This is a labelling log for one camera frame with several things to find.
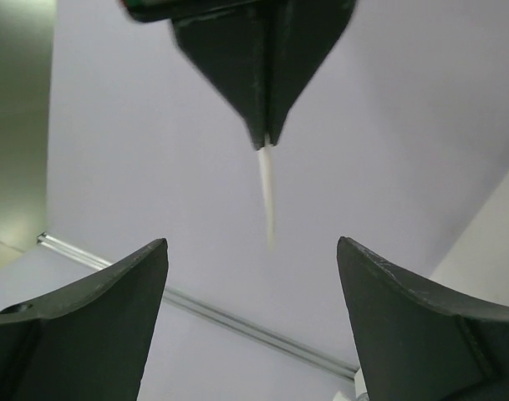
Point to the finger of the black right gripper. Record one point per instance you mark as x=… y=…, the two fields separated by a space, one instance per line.
x=301 y=35
x=228 y=49

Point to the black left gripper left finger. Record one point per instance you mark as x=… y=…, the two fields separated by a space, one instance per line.
x=88 y=340

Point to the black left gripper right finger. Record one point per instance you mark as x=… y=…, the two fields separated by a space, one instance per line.
x=417 y=339

